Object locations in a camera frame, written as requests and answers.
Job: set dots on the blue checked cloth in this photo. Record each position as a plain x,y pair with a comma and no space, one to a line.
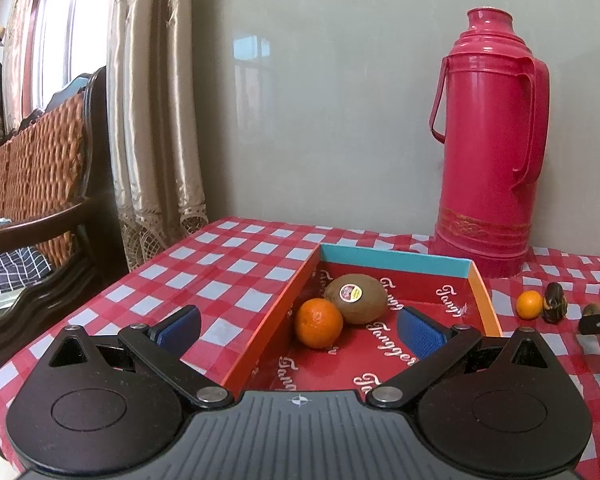
15,270

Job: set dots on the beige curtain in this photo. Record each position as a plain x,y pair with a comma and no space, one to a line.
155,110

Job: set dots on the red cardboard box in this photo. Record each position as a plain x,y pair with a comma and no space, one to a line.
430,290

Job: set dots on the red thermos flask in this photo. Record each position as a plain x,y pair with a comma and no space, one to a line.
490,160

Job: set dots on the small orange mandarin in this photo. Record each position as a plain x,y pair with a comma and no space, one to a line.
529,305

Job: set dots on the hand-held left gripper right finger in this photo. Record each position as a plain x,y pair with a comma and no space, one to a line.
420,332

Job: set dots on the brown kiwi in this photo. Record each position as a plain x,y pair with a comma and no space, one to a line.
357,302

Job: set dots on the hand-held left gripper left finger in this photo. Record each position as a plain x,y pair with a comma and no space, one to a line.
180,330

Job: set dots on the wooden armchair with woven back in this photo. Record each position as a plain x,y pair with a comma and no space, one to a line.
40,160

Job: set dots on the red white checked tablecloth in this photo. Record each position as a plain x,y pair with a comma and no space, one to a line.
220,270

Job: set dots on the small brown fruit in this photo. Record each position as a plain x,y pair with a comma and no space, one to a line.
594,308

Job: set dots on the window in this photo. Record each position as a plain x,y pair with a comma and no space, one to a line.
55,35

